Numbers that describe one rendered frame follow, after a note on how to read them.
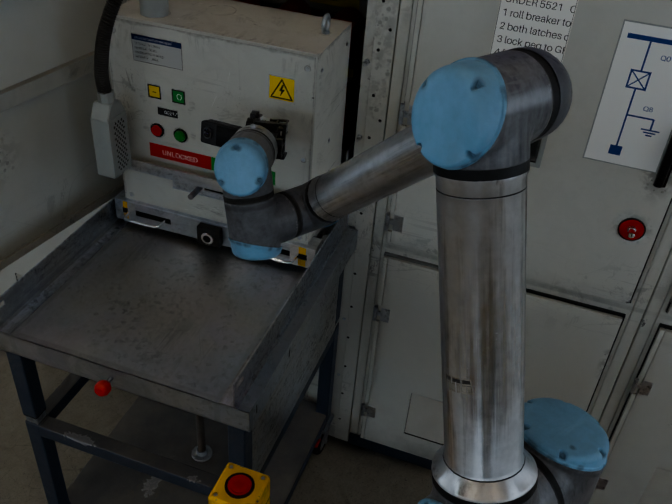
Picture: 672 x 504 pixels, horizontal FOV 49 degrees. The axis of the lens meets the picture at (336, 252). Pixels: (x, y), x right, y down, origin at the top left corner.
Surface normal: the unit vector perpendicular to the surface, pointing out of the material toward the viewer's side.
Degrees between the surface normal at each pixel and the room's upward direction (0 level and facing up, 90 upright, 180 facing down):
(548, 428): 9
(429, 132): 79
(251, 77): 90
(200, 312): 0
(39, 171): 90
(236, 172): 70
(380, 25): 90
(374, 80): 90
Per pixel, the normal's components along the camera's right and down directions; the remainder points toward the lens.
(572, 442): 0.15, -0.87
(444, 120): -0.74, 0.18
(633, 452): -0.33, 0.54
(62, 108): 0.88, 0.33
